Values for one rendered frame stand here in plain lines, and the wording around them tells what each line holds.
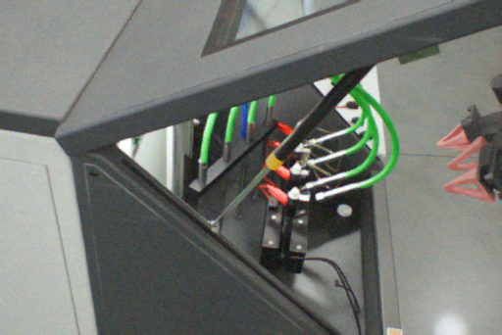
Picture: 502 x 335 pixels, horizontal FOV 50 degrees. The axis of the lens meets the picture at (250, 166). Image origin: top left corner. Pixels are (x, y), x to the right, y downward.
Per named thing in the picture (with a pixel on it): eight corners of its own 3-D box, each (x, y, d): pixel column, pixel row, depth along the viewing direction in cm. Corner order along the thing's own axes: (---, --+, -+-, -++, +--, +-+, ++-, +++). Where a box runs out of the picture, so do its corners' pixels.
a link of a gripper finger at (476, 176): (431, 186, 89) (487, 174, 82) (439, 155, 93) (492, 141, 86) (452, 211, 92) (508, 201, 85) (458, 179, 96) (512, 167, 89)
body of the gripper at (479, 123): (465, 106, 113) (501, 93, 108) (485, 143, 116) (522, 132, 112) (463, 121, 108) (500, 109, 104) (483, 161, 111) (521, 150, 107)
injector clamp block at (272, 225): (295, 292, 129) (306, 252, 119) (254, 285, 130) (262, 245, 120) (302, 195, 155) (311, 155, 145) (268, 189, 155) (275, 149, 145)
